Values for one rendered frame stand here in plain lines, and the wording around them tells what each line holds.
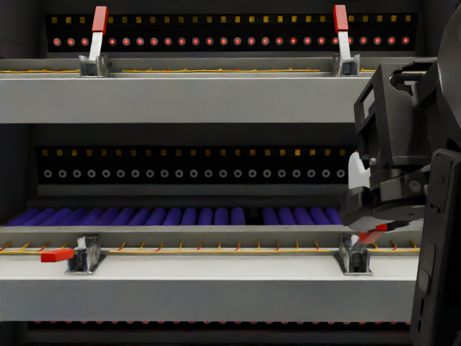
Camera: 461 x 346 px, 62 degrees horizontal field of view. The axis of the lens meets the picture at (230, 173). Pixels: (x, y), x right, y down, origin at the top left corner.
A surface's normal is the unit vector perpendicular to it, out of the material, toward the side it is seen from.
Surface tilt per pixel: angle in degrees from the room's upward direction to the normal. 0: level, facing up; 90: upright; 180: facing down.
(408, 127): 81
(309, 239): 112
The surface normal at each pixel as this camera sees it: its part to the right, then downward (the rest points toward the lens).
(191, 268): 0.00, -0.97
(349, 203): -0.97, -0.07
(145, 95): -0.01, 0.23
